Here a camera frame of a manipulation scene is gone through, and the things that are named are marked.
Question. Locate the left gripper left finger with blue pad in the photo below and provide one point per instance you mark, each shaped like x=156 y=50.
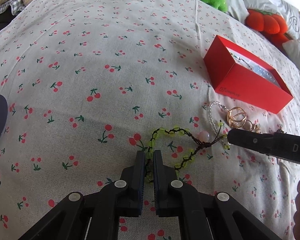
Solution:
x=96 y=215

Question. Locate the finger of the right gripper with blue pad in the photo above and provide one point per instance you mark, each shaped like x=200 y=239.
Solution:
x=281 y=145

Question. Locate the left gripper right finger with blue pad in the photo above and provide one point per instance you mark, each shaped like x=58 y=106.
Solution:
x=202 y=216

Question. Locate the gold interlocked rings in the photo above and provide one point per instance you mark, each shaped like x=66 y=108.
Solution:
x=237 y=117

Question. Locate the pearl gold earring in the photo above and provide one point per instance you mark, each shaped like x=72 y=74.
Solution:
x=255 y=128

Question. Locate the red open cardboard box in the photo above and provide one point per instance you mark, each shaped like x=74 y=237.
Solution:
x=239 y=74

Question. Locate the red orange plush pumpkin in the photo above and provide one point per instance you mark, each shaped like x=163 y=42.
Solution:
x=272 y=26

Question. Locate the cherry print bed sheet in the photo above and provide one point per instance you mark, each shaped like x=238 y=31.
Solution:
x=88 y=81

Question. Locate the white patterned pillow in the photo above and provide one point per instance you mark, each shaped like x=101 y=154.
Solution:
x=238 y=9

